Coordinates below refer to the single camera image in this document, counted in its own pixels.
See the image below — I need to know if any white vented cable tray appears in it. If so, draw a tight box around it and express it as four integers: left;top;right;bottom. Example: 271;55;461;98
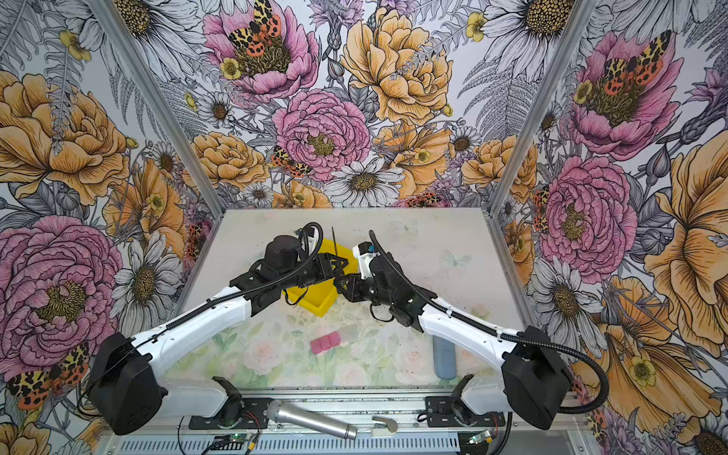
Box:
111;432;461;454

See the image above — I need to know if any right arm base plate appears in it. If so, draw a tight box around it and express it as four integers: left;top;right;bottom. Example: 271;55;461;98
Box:
424;396;506;428

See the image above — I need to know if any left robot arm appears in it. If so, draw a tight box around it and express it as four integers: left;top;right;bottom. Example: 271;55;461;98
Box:
86;233;350;435

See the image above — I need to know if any green circuit board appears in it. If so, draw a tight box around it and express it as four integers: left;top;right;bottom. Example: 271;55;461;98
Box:
210;433;251;451

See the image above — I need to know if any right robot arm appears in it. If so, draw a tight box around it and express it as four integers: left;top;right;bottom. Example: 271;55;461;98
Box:
334;255;573;430

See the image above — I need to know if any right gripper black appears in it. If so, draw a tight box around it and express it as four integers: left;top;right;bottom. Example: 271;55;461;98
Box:
333;274;395;307

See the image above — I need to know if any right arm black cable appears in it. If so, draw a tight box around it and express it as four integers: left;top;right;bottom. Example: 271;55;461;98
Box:
368;229;610;415

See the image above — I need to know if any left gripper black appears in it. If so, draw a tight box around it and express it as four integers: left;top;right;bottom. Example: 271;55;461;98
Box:
279;252;348;289

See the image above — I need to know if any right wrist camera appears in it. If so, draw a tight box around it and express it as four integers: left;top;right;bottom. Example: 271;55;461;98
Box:
352;242;377;280

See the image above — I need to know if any pink white ice cube tray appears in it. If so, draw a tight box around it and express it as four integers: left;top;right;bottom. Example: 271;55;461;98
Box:
309;324;359;356

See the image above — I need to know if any small beige hook clip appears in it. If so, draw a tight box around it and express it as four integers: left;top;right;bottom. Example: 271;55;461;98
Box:
371;415;399;438

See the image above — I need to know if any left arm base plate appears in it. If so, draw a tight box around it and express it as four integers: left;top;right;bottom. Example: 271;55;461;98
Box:
188;398;272;430

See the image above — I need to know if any yellow plastic bin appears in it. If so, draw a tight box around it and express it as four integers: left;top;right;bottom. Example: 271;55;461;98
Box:
282;239;358;318

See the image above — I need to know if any blue grey glasses case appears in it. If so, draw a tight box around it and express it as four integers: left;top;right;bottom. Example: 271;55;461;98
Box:
432;337;457;380

